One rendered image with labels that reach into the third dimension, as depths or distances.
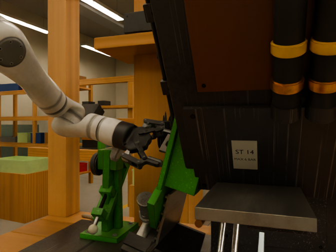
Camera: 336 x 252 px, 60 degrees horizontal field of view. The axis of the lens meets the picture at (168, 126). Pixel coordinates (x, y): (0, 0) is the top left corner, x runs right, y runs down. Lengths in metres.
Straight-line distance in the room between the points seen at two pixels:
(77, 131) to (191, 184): 0.36
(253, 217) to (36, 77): 0.51
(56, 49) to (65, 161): 0.45
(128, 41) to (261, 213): 0.71
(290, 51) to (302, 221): 0.22
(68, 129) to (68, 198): 0.49
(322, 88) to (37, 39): 9.85
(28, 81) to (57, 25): 0.66
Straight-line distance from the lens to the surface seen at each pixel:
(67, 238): 1.01
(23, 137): 7.22
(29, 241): 1.08
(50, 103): 0.76
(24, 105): 9.50
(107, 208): 0.95
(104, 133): 0.77
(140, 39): 0.96
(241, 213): 0.43
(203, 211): 0.44
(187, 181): 0.63
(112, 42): 1.00
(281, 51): 0.41
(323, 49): 0.42
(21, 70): 0.65
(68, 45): 1.28
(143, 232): 0.74
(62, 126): 0.83
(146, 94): 1.05
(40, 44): 10.17
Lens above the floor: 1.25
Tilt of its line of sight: level
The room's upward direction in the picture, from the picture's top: straight up
